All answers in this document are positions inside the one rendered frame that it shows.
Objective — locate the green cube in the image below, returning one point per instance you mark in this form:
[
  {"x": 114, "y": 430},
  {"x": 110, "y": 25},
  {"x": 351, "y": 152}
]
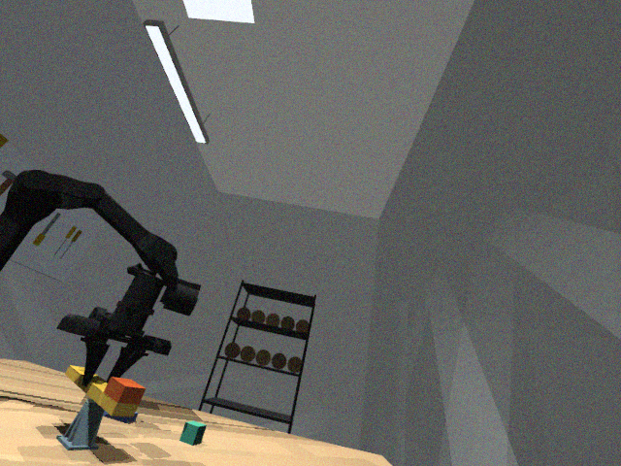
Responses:
[{"x": 193, "y": 432}]

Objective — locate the yellow long bar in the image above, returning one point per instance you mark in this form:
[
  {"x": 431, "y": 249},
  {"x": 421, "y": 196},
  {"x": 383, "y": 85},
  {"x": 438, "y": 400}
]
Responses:
[{"x": 118, "y": 397}]

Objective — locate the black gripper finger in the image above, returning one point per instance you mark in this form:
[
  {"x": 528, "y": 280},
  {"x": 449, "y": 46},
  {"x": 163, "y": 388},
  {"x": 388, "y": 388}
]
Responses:
[
  {"x": 126, "y": 359},
  {"x": 95, "y": 352}
]

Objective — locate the dark blue rectangular bar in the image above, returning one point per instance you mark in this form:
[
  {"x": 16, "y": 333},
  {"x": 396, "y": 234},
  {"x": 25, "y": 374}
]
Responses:
[{"x": 124, "y": 419}]

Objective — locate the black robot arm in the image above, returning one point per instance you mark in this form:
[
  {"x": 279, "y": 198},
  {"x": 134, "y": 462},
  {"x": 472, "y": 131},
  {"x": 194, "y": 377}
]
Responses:
[{"x": 35, "y": 194}]

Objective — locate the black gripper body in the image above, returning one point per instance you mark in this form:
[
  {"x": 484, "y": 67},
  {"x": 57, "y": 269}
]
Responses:
[{"x": 130, "y": 317}]

